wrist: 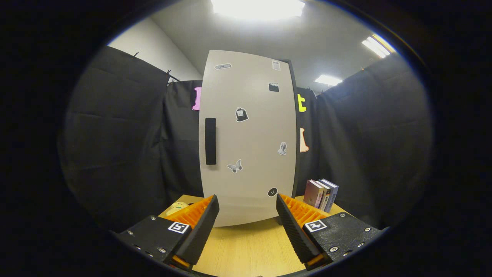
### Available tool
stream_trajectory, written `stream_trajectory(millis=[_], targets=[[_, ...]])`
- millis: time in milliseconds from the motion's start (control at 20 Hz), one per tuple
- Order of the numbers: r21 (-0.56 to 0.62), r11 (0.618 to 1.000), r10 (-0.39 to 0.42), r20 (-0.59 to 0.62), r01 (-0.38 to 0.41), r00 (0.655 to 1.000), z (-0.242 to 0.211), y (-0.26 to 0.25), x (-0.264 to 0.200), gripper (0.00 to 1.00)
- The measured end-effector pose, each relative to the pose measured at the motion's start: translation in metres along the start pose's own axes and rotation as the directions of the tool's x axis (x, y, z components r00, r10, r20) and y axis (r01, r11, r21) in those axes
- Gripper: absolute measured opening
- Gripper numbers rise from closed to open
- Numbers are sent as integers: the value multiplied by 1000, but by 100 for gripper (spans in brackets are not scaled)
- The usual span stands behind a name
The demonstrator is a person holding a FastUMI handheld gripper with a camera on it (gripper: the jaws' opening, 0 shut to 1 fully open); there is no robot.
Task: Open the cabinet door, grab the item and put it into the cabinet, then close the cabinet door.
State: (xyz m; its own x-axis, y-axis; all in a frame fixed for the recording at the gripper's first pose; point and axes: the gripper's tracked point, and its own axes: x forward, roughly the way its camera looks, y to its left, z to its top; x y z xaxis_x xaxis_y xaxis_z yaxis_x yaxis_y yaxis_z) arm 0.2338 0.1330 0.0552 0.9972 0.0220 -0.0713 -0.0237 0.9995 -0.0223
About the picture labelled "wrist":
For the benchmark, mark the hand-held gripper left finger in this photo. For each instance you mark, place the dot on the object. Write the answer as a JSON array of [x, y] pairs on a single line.
[[203, 231]]

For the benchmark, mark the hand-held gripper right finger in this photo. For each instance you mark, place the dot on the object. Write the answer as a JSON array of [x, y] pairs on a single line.
[[294, 231]]

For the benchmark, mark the beige cabinet door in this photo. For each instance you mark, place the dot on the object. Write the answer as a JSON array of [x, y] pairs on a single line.
[[253, 181]]

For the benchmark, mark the yellow plush toy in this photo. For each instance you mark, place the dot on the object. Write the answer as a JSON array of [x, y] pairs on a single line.
[[177, 207]]

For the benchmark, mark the pink cover book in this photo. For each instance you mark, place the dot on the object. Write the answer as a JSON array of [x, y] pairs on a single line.
[[312, 193]]

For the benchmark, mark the white spine book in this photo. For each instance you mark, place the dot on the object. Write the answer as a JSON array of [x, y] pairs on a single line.
[[326, 198]]

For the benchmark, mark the blue grey book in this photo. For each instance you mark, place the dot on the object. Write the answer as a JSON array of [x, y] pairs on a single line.
[[333, 196]]

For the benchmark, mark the dark grey cabinet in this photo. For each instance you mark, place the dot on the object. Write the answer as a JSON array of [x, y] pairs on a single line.
[[298, 154]]

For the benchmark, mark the black backdrop cloth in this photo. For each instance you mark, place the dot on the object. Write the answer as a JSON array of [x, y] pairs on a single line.
[[127, 154]]

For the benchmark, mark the large ceiling light panel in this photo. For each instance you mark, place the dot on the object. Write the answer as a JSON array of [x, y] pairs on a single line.
[[257, 7]]

